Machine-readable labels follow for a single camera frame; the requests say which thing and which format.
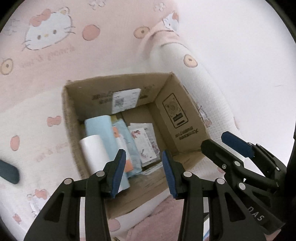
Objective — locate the pink Hello Kitty blanket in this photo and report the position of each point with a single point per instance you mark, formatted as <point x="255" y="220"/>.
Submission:
<point x="47" y="43"/>

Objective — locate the white shipping label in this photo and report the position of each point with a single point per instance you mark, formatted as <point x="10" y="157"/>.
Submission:
<point x="125" y="99"/>

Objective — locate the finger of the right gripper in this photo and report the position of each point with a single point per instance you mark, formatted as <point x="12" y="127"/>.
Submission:
<point x="266" y="162"/>
<point x="234" y="167"/>

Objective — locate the clear sleeved white envelope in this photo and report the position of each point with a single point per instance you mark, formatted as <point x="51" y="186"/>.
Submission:
<point x="125" y="141"/>

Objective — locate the small white card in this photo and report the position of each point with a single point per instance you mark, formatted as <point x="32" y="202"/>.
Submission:
<point x="152" y="169"/>

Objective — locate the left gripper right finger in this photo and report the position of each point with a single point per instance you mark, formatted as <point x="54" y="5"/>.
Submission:
<point x="229" y="218"/>

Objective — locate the brown cardboard box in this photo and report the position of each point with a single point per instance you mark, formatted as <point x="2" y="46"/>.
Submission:
<point x="145" y="114"/>

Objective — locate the pink fluffy cloth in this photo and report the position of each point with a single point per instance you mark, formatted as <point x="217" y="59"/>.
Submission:
<point x="163" y="224"/>

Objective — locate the floral printed white card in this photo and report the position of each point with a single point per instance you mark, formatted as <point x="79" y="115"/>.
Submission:
<point x="143" y="145"/>

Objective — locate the dark denim glasses case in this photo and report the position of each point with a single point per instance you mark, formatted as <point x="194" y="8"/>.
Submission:
<point x="9" y="172"/>

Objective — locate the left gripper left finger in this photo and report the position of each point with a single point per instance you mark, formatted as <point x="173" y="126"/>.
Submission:
<point x="59" y="218"/>

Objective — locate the sticker sheet packet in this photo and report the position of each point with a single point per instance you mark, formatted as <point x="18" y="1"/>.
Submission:
<point x="150" y="132"/>

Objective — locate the light blue paper roll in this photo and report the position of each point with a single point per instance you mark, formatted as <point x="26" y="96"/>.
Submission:
<point x="99" y="146"/>

